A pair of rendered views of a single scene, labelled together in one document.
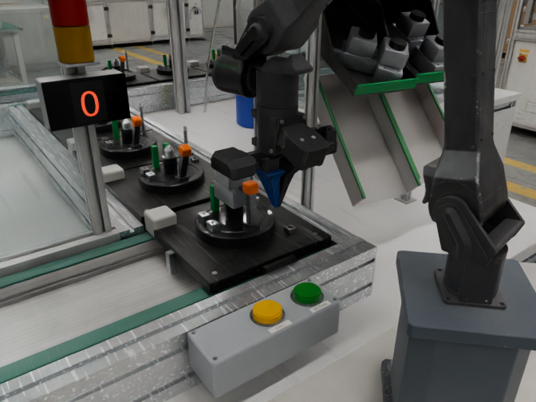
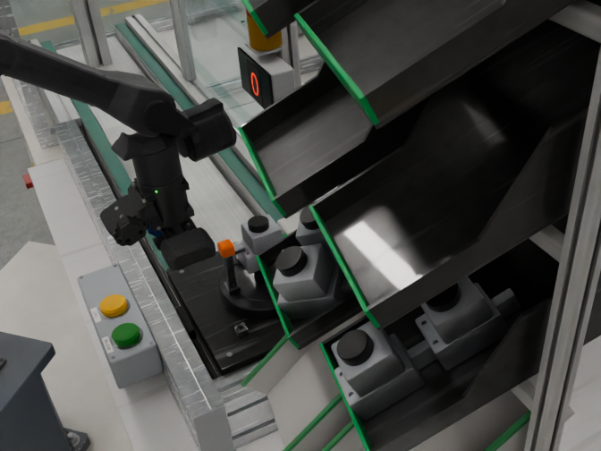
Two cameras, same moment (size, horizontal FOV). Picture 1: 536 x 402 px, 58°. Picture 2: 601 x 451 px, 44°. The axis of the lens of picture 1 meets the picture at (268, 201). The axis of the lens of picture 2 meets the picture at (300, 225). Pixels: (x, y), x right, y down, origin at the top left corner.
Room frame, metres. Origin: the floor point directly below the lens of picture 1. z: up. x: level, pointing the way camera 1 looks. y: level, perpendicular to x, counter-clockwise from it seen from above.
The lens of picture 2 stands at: (0.98, -0.74, 1.72)
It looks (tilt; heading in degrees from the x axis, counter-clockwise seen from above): 37 degrees down; 102
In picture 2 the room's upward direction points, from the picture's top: 5 degrees counter-clockwise
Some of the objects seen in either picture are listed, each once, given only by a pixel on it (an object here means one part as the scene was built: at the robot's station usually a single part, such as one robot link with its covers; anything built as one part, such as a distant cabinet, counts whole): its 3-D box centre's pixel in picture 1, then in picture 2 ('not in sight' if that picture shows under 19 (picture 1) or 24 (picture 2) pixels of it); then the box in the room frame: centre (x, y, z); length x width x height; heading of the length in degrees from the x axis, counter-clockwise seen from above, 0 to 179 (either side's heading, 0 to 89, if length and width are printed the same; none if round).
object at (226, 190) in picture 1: (230, 179); (266, 238); (0.75, 0.06, 1.06); 0.08 x 0.04 x 0.07; 36
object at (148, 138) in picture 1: (127, 133); not in sight; (1.15, 0.35, 1.01); 0.24 x 0.24 x 0.13; 36
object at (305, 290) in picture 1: (306, 295); (126, 336); (0.56, -0.06, 0.96); 0.04 x 0.04 x 0.02
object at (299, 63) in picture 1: (277, 78); (153, 150); (0.64, -0.01, 1.25); 0.09 x 0.06 x 0.07; 46
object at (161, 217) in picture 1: (160, 222); (295, 232); (0.76, 0.19, 0.97); 0.05 x 0.05 x 0.04; 36
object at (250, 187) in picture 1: (248, 202); (233, 262); (0.70, 0.03, 1.04); 0.04 x 0.02 x 0.08; 36
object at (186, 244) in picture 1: (235, 232); (266, 291); (0.74, 0.06, 0.96); 0.24 x 0.24 x 0.02; 36
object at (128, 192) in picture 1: (170, 162); not in sight; (0.95, 0.21, 1.01); 0.24 x 0.24 x 0.13; 36
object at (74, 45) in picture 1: (74, 43); (265, 29); (0.72, 0.28, 1.28); 0.05 x 0.05 x 0.05
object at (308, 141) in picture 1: (305, 140); (130, 216); (0.61, -0.05, 1.18); 0.07 x 0.07 x 0.06; 38
